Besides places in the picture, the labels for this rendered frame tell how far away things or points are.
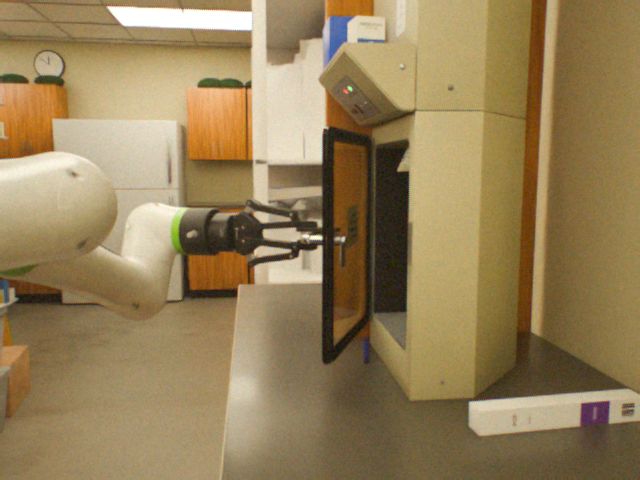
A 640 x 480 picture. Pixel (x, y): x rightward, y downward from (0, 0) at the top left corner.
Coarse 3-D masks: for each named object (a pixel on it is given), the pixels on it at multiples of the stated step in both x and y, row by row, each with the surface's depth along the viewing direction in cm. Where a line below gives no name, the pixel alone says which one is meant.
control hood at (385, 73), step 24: (360, 48) 86; (384, 48) 87; (408, 48) 87; (336, 72) 100; (360, 72) 89; (384, 72) 87; (408, 72) 88; (384, 96) 89; (408, 96) 88; (384, 120) 106
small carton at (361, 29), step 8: (360, 16) 94; (352, 24) 96; (360, 24) 94; (368, 24) 94; (376, 24) 95; (384, 24) 95; (352, 32) 96; (360, 32) 94; (368, 32) 95; (376, 32) 95; (384, 32) 95; (352, 40) 96; (360, 40) 94; (368, 40) 95; (376, 40) 95; (384, 40) 95
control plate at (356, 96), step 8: (344, 80) 100; (336, 88) 109; (344, 88) 104; (352, 88) 100; (336, 96) 115; (344, 96) 109; (352, 96) 104; (360, 96) 100; (344, 104) 115; (352, 104) 109; (360, 104) 104; (368, 104) 100; (352, 112) 115; (360, 112) 109; (368, 112) 104; (376, 112) 100; (360, 120) 115
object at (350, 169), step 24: (336, 144) 96; (336, 168) 96; (360, 168) 112; (336, 192) 97; (360, 192) 113; (336, 216) 98; (360, 216) 114; (360, 240) 114; (336, 264) 99; (360, 264) 115; (336, 288) 99; (360, 288) 116; (336, 312) 100; (360, 312) 117; (336, 336) 100
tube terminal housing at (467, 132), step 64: (384, 0) 108; (448, 0) 87; (512, 0) 95; (448, 64) 88; (512, 64) 98; (384, 128) 109; (448, 128) 89; (512, 128) 100; (448, 192) 91; (512, 192) 103; (448, 256) 92; (512, 256) 105; (448, 320) 93; (512, 320) 108; (448, 384) 95
